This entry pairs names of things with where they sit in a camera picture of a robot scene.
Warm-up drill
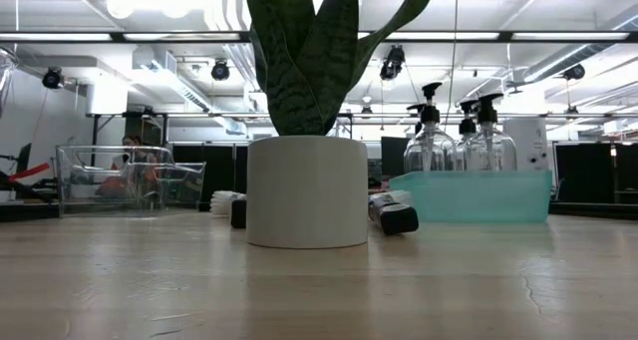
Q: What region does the white brush black handle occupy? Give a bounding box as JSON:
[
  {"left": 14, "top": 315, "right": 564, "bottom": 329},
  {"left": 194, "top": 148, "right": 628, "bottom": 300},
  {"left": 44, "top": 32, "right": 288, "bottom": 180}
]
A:
[
  {"left": 208, "top": 188, "right": 249, "bottom": 230},
  {"left": 367, "top": 189, "right": 421, "bottom": 237}
]

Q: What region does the white plant pot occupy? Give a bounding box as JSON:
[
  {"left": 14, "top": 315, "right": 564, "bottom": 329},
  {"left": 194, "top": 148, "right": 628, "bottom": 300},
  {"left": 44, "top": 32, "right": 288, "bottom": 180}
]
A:
[{"left": 245, "top": 135, "right": 370, "bottom": 250}]

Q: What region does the black monitor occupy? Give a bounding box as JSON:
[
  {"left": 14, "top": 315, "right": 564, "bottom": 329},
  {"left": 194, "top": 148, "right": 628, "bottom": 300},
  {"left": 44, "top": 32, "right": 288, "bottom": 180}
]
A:
[{"left": 380, "top": 135, "right": 416, "bottom": 179}]

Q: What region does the green snake plant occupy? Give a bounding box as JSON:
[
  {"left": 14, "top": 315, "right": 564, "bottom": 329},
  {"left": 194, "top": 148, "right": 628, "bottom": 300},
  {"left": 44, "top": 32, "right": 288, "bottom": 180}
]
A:
[{"left": 243, "top": 0, "right": 444, "bottom": 138}]

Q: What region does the black ceiling spotlight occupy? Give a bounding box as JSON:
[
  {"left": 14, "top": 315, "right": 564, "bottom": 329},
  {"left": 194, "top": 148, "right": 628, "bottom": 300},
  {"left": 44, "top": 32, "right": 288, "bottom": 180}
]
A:
[
  {"left": 378, "top": 44, "right": 408, "bottom": 82},
  {"left": 209, "top": 58, "right": 232, "bottom": 82},
  {"left": 561, "top": 63, "right": 587, "bottom": 82},
  {"left": 41, "top": 66, "right": 65, "bottom": 91}
]

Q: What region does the green translucent plastic bin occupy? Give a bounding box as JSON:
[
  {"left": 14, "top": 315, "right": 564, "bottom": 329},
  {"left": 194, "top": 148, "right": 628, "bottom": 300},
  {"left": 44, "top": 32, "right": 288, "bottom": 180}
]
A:
[{"left": 388, "top": 169, "right": 554, "bottom": 225}]

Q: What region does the person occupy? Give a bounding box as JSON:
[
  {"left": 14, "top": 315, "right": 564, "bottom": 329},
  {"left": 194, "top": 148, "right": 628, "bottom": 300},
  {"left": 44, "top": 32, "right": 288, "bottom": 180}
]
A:
[{"left": 94, "top": 134, "right": 163, "bottom": 201}]

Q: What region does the white cylindrical appliance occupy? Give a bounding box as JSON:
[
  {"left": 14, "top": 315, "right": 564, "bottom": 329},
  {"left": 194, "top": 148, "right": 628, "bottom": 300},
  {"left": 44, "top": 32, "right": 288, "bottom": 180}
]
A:
[{"left": 501, "top": 116, "right": 550, "bottom": 172}]

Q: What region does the black overhead beam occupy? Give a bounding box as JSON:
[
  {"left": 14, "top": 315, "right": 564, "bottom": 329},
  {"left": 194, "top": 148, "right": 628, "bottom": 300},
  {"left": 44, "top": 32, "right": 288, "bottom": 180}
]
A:
[{"left": 0, "top": 29, "right": 638, "bottom": 45}]

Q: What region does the tall clear plastic bin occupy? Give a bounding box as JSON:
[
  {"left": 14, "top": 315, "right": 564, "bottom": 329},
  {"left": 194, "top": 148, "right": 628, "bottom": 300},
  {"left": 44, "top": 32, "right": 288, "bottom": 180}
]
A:
[{"left": 55, "top": 144, "right": 207, "bottom": 217}]

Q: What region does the wide black partition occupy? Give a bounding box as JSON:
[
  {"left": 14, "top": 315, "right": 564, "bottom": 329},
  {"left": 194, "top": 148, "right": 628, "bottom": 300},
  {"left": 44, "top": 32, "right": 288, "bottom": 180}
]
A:
[{"left": 551, "top": 141, "right": 638, "bottom": 205}]

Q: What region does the black and red chair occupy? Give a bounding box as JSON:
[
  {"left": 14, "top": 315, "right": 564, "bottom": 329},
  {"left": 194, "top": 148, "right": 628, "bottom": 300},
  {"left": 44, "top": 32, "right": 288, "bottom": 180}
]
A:
[{"left": 0, "top": 141, "right": 56, "bottom": 206}]

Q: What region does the wide clear plastic bin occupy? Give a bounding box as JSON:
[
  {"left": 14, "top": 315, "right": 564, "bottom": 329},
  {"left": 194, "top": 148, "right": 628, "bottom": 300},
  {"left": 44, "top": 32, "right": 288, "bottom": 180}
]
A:
[{"left": 0, "top": 44, "right": 20, "bottom": 120}]

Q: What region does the thin hanging cable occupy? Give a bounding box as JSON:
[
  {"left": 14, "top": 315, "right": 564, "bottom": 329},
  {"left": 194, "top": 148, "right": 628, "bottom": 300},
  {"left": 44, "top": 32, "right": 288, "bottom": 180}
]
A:
[{"left": 441, "top": 0, "right": 461, "bottom": 135}]

